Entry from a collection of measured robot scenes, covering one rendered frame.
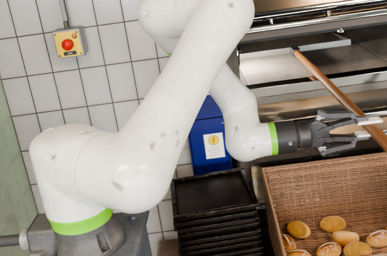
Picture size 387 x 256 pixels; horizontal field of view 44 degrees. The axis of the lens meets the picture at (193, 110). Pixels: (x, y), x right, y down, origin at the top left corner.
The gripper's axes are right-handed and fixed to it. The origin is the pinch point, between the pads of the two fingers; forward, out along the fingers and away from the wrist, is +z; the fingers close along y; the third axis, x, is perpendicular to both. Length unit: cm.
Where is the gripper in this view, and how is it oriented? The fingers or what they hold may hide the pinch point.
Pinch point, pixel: (368, 127)
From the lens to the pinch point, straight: 142.9
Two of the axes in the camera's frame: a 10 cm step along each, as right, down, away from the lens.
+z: 9.9, -1.2, -0.3
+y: 1.3, 9.4, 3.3
